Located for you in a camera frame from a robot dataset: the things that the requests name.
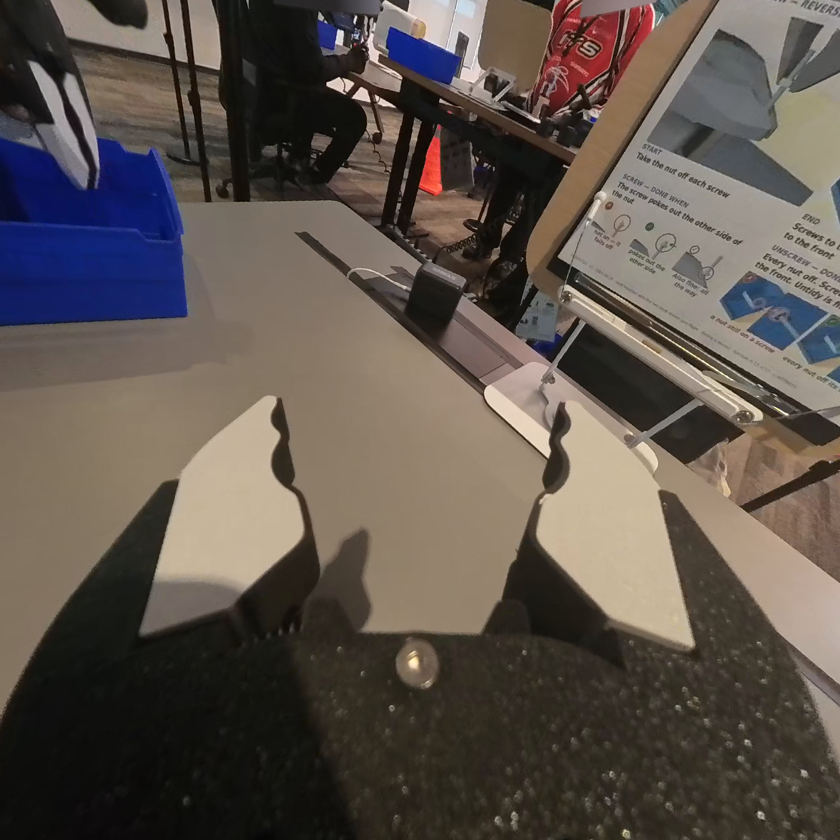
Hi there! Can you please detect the orange traffic cone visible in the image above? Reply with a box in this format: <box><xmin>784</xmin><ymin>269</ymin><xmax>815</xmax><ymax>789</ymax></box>
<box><xmin>419</xmin><ymin>125</ymin><xmax>446</xmax><ymax>196</ymax></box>

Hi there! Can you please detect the blue storage bin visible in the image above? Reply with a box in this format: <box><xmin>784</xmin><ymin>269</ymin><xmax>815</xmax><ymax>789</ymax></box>
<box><xmin>386</xmin><ymin>26</ymin><xmax>462</xmax><ymax>85</ymax></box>

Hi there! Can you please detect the white document stand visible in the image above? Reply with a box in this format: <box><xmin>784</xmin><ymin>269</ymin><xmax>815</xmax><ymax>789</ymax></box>
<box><xmin>484</xmin><ymin>0</ymin><xmax>840</xmax><ymax>475</ymax></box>
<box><xmin>472</xmin><ymin>7</ymin><xmax>555</xmax><ymax>99</ymax></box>

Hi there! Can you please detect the cluster of black gadgets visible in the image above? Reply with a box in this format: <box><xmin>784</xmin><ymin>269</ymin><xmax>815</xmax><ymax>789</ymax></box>
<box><xmin>541</xmin><ymin>88</ymin><xmax>598</xmax><ymax>145</ymax></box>

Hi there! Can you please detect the blue white patterned bag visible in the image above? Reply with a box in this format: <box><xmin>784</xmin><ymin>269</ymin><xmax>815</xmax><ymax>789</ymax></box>
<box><xmin>515</xmin><ymin>289</ymin><xmax>559</xmax><ymax>342</ymax></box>

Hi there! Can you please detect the black vertical pole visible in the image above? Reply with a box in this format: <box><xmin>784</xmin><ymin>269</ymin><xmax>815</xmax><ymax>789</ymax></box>
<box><xmin>220</xmin><ymin>0</ymin><xmax>253</xmax><ymax>202</ymax></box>

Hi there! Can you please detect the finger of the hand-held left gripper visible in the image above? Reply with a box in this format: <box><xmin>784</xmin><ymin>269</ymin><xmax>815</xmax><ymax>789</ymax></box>
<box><xmin>64</xmin><ymin>70</ymin><xmax>101</xmax><ymax>190</ymax></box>
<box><xmin>28</xmin><ymin>60</ymin><xmax>91</xmax><ymax>193</ymax></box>

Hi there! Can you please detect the white printed floor sign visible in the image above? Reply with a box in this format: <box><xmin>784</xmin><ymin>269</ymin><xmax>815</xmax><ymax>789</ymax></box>
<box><xmin>440</xmin><ymin>128</ymin><xmax>475</xmax><ymax>191</ymax></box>

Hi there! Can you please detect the black cube device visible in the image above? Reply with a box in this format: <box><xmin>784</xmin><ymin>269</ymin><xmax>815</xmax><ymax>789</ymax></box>
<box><xmin>406</xmin><ymin>262</ymin><xmax>468</xmax><ymax>320</ymax></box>

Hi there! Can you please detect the blue plastic parts bin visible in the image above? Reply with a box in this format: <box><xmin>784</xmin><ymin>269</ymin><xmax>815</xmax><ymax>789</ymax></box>
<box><xmin>0</xmin><ymin>134</ymin><xmax>188</xmax><ymax>327</ymax></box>

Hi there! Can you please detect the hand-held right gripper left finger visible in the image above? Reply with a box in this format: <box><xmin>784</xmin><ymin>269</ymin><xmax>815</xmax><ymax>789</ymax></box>
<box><xmin>138</xmin><ymin>395</ymin><xmax>321</xmax><ymax>647</ymax></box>

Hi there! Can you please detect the black office chair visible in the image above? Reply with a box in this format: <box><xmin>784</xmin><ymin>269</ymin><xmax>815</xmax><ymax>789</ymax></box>
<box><xmin>217</xmin><ymin>59</ymin><xmax>316</xmax><ymax>198</ymax></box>

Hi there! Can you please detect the white cable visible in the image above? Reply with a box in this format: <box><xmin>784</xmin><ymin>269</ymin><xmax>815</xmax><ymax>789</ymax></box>
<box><xmin>346</xmin><ymin>266</ymin><xmax>414</xmax><ymax>290</ymax></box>

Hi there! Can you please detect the wooden office desk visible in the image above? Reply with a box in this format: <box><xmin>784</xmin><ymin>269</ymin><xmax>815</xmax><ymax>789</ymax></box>
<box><xmin>377</xmin><ymin>56</ymin><xmax>581</xmax><ymax>244</ymax></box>

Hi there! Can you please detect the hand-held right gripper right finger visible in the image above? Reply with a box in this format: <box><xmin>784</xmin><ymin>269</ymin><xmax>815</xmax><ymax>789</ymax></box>
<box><xmin>502</xmin><ymin>400</ymin><xmax>697</xmax><ymax>652</ymax></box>

